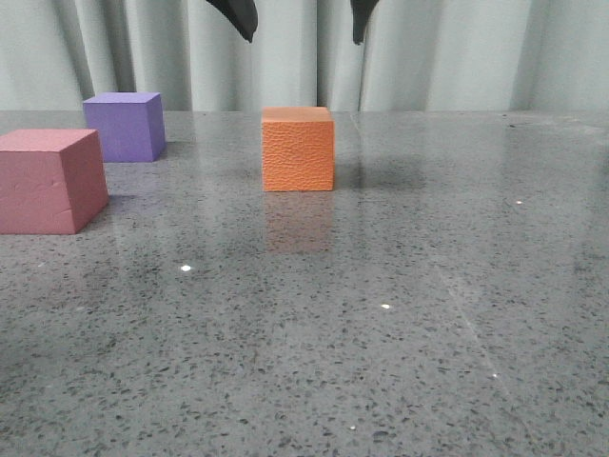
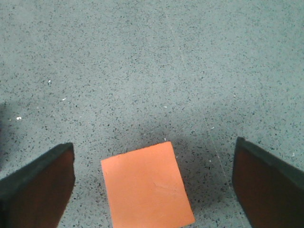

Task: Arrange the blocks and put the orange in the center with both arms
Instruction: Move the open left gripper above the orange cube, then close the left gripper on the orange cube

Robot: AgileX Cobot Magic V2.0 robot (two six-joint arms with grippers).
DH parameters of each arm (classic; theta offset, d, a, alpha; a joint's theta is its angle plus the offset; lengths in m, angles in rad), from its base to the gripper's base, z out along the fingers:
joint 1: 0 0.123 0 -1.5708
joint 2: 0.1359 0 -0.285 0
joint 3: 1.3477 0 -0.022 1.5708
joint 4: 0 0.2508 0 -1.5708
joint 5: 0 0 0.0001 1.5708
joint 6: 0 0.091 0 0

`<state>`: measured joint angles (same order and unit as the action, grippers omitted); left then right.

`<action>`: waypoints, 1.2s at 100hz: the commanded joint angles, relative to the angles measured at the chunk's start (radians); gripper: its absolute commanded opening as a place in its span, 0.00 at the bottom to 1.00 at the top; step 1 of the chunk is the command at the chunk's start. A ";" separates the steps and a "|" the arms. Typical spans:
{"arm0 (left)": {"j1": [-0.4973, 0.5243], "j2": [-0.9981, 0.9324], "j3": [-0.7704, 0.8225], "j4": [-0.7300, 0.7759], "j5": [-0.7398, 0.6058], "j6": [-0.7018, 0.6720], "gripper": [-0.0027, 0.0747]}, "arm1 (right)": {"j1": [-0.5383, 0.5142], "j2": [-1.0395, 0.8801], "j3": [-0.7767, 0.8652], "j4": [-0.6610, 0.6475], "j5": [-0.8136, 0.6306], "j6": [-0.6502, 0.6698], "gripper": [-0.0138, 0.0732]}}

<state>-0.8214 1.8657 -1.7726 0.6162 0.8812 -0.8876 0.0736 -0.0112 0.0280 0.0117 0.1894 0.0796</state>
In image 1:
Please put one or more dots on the orange foam cube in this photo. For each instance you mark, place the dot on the orange foam cube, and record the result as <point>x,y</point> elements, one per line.
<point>298,149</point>

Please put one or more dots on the pale green curtain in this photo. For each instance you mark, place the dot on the pale green curtain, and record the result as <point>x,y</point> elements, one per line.
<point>419,55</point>

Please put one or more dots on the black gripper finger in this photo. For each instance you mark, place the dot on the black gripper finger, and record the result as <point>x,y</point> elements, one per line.
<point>242,14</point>
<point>361,13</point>

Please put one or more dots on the purple foam cube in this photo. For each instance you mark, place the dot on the purple foam cube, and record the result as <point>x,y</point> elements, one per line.
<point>130,125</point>

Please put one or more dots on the red foam cube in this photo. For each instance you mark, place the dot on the red foam cube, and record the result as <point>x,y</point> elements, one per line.
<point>52,180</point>

